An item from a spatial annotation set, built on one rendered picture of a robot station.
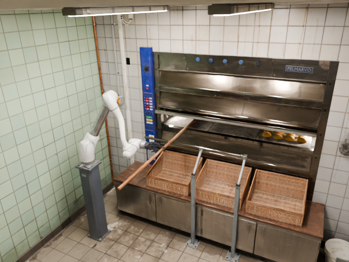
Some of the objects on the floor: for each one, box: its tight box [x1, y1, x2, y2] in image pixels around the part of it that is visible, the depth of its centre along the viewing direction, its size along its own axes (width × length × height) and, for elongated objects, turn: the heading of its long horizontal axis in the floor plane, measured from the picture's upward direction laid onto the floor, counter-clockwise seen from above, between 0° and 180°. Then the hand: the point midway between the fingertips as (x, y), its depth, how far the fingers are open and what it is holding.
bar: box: [144, 136, 247, 262], centre depth 335 cm, size 31×127×118 cm, turn 66°
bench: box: [113, 161, 325, 262], centre depth 357 cm, size 56×242×58 cm, turn 66°
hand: (162, 148), depth 313 cm, fingers closed on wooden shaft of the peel, 3 cm apart
